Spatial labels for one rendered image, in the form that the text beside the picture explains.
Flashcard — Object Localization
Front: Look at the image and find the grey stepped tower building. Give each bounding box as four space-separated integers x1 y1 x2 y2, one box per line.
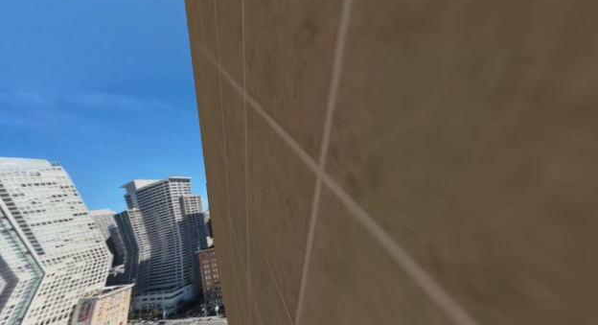
120 175 210 313

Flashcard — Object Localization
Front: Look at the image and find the pale high-rise building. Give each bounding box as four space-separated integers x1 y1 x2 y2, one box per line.
0 156 114 325

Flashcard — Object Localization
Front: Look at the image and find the brown brick building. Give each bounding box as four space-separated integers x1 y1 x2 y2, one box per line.
195 246 225 313

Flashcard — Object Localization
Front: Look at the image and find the low yellow building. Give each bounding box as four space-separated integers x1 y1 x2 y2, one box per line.
70 283 136 325

